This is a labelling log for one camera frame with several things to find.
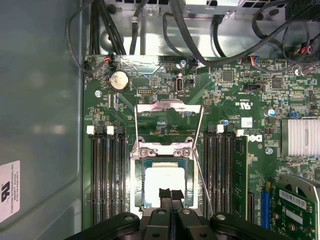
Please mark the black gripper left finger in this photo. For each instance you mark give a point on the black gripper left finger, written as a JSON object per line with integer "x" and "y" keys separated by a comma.
{"x": 155, "y": 225}

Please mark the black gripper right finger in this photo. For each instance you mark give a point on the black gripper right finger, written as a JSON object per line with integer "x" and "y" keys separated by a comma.
{"x": 187, "y": 225}

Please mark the silver green CPU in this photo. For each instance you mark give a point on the silver green CPU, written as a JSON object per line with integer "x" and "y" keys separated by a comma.
{"x": 162, "y": 177}

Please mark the metal socket cover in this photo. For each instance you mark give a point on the metal socket cover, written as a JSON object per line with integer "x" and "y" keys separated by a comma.
{"x": 160, "y": 105}

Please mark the CPU socket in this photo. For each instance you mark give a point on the CPU socket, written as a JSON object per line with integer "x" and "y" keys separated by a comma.
{"x": 139, "y": 182}

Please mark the black RAM slot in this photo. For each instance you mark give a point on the black RAM slot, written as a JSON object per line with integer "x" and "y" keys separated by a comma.
{"x": 103, "y": 175}
{"x": 113, "y": 175}
{"x": 208, "y": 160}
{"x": 123, "y": 175}
{"x": 228, "y": 175}
{"x": 218, "y": 175}
{"x": 93, "y": 175}

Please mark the black expansion slot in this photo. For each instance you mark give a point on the black expansion slot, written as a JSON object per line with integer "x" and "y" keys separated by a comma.
{"x": 250, "y": 207}

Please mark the green RAM stick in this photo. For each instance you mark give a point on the green RAM stick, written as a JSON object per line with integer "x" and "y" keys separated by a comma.
{"x": 240, "y": 175}

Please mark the blue expansion slot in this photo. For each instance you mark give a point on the blue expansion slot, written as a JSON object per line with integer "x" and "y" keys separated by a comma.
{"x": 265, "y": 207}

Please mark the black graphics card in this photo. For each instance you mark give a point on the black graphics card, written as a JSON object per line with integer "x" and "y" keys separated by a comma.
{"x": 295, "y": 212}

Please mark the green motherboard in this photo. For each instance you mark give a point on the green motherboard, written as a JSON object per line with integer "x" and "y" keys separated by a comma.
{"x": 225, "y": 105}

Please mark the internal USB port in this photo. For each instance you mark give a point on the internal USB port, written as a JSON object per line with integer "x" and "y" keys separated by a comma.
{"x": 180, "y": 85}

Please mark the silver finned heatsink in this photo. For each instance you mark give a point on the silver finned heatsink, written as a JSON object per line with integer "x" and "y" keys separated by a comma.
{"x": 302, "y": 137}

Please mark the round coin battery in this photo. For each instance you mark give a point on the round coin battery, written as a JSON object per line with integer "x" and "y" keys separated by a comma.
{"x": 120, "y": 81}

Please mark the black silver PC case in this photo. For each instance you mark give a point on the black silver PC case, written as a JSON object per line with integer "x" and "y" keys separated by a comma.
{"x": 37, "y": 100}

